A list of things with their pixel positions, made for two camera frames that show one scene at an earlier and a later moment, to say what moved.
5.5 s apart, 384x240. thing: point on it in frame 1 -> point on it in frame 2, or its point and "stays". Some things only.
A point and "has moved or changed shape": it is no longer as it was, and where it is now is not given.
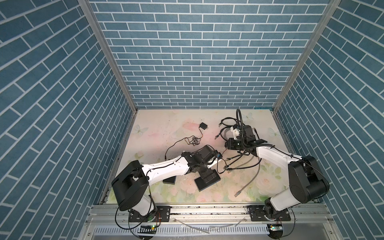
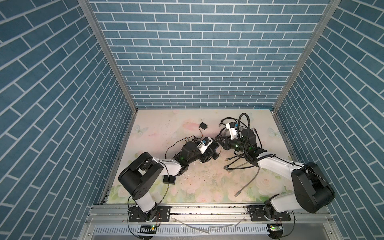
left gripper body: [206, 172] -> [197, 155]
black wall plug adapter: [203, 126] stays
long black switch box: [170, 180] stays
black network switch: [201, 185] has moved or changed shape
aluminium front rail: [116, 215] stays
